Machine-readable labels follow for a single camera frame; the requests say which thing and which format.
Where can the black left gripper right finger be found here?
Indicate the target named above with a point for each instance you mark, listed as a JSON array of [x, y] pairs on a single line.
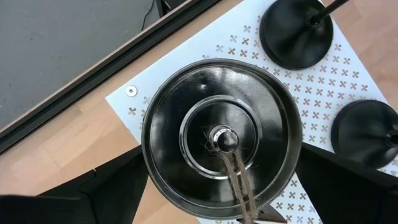
[[348, 193]]

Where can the silver tin candle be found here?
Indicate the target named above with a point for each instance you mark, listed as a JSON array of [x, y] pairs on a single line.
[[186, 93]]

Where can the black aluminium table frame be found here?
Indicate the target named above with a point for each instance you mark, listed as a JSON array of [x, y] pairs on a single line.
[[93, 79]]

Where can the white perforated metal shelf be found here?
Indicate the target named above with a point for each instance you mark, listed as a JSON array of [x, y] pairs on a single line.
[[192, 46]]

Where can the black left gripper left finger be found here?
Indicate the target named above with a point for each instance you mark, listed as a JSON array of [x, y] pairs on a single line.
[[118, 186]]

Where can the black candle stick holder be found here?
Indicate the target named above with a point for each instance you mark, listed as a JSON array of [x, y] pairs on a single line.
[[295, 34], [360, 133]]

